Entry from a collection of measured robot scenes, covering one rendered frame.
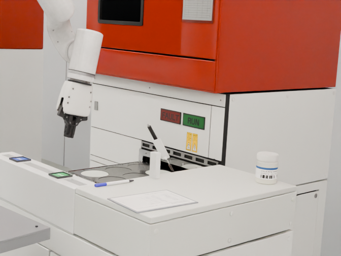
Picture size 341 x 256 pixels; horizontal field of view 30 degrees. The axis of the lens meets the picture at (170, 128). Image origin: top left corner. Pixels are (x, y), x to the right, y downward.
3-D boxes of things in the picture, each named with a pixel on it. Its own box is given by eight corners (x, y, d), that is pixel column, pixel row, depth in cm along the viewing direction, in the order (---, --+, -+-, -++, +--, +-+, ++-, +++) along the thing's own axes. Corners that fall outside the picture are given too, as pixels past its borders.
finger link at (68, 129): (69, 115, 198) (65, 136, 198) (61, 113, 196) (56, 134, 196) (75, 116, 195) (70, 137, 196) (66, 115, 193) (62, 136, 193)
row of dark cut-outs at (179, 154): (142, 146, 264) (142, 140, 263) (218, 168, 232) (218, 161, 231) (140, 147, 263) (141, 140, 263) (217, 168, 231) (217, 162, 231)
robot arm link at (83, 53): (62, 68, 198) (76, 70, 191) (70, 26, 198) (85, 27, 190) (85, 73, 203) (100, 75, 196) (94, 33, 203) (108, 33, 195)
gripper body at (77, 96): (86, 81, 203) (79, 115, 203) (60, 74, 196) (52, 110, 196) (100, 83, 197) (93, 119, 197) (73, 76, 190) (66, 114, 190)
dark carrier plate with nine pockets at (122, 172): (142, 163, 257) (142, 161, 257) (202, 182, 232) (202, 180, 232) (70, 173, 234) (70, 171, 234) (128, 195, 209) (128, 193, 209)
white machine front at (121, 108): (94, 159, 294) (97, 72, 287) (222, 201, 234) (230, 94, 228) (88, 159, 292) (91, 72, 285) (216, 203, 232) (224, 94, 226)
